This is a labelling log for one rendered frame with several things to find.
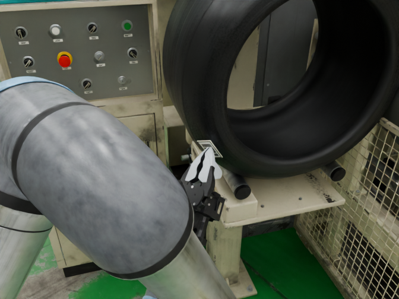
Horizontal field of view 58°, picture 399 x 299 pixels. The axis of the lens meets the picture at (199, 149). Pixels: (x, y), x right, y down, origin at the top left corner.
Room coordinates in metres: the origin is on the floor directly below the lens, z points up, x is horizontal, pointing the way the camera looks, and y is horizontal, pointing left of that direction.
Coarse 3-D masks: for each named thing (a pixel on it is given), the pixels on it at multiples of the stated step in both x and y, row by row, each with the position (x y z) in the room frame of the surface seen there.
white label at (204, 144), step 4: (208, 140) 0.70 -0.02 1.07; (200, 144) 0.72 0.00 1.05; (204, 144) 0.71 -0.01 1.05; (208, 144) 0.70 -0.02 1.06; (212, 144) 0.70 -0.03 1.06; (204, 148) 0.72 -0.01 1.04; (216, 148) 0.70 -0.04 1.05; (216, 152) 0.70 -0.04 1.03; (216, 156) 0.71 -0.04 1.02; (220, 156) 0.70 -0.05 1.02
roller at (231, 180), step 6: (222, 168) 0.82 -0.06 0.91; (228, 174) 0.78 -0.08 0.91; (234, 174) 0.77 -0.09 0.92; (228, 180) 0.77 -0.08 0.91; (234, 180) 0.75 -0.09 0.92; (240, 180) 0.74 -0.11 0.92; (234, 186) 0.73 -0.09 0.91; (240, 186) 0.72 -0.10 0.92; (246, 186) 0.72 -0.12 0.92; (234, 192) 0.72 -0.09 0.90; (240, 192) 0.72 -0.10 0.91; (246, 192) 0.72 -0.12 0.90; (240, 198) 0.72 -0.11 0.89
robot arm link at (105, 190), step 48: (48, 144) 0.27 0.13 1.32; (96, 144) 0.27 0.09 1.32; (144, 144) 0.30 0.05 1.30; (48, 192) 0.24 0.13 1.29; (96, 192) 0.24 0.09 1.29; (144, 192) 0.25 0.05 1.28; (96, 240) 0.22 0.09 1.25; (144, 240) 0.23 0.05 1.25; (192, 240) 0.29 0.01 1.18; (192, 288) 0.28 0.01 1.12
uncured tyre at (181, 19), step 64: (192, 0) 0.81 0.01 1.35; (256, 0) 0.71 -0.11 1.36; (320, 0) 1.06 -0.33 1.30; (384, 0) 0.79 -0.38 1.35; (192, 64) 0.71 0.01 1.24; (320, 64) 1.07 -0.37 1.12; (384, 64) 0.82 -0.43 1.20; (192, 128) 0.71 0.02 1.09; (256, 128) 1.01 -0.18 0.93; (320, 128) 0.95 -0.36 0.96
